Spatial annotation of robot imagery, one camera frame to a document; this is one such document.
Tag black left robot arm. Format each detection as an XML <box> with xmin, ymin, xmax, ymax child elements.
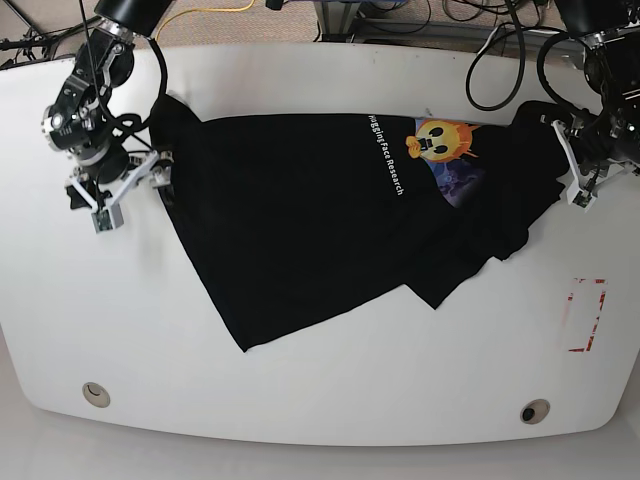
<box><xmin>536</xmin><ymin>1</ymin><xmax>639</xmax><ymax>209</ymax></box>

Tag black graphic T-shirt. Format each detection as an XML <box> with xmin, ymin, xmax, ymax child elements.
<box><xmin>149</xmin><ymin>95</ymin><xmax>568</xmax><ymax>350</ymax></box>

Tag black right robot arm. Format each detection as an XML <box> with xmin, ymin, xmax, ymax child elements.
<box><xmin>42</xmin><ymin>1</ymin><xmax>172</xmax><ymax>212</ymax></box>

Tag black tripod legs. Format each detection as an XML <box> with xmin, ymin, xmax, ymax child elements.
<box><xmin>1</xmin><ymin>1</ymin><xmax>100</xmax><ymax>71</ymax></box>

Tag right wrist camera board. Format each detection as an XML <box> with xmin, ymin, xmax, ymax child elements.
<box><xmin>91</xmin><ymin>204</ymin><xmax>124</xmax><ymax>233</ymax></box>

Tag red tape rectangle marking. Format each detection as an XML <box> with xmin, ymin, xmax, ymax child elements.
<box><xmin>562</xmin><ymin>278</ymin><xmax>608</xmax><ymax>353</ymax></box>

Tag aluminium frame stand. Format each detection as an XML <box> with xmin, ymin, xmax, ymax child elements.
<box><xmin>313</xmin><ymin>1</ymin><xmax>363</xmax><ymax>43</ymax></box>

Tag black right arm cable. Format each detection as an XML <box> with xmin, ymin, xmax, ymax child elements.
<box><xmin>74</xmin><ymin>0</ymin><xmax>169</xmax><ymax>151</ymax></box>

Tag table grommet hole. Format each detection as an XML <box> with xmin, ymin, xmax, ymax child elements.
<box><xmin>520</xmin><ymin>399</ymin><xmax>551</xmax><ymax>425</ymax></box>
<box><xmin>82</xmin><ymin>382</ymin><xmax>111</xmax><ymax>408</ymax></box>

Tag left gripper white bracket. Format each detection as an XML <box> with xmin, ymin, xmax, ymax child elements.
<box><xmin>539</xmin><ymin>112</ymin><xmax>640</xmax><ymax>199</ymax></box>

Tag right table grommet hole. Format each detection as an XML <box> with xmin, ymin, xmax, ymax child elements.
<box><xmin>520</xmin><ymin>399</ymin><xmax>551</xmax><ymax>425</ymax></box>

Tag left table grommet hole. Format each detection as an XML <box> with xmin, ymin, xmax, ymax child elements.
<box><xmin>82</xmin><ymin>382</ymin><xmax>111</xmax><ymax>408</ymax></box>

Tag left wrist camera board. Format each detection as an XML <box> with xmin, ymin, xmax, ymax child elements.
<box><xmin>567</xmin><ymin>190</ymin><xmax>596</xmax><ymax>212</ymax></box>

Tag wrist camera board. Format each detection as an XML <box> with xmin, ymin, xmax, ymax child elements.
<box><xmin>91</xmin><ymin>204</ymin><xmax>124</xmax><ymax>233</ymax></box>
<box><xmin>567</xmin><ymin>190</ymin><xmax>596</xmax><ymax>212</ymax></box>

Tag yellow cable on floor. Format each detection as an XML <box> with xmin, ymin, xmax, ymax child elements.
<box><xmin>154</xmin><ymin>0</ymin><xmax>256</xmax><ymax>41</ymax></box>

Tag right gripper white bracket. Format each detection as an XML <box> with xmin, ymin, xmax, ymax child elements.
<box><xmin>64</xmin><ymin>150</ymin><xmax>175</xmax><ymax>212</ymax></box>

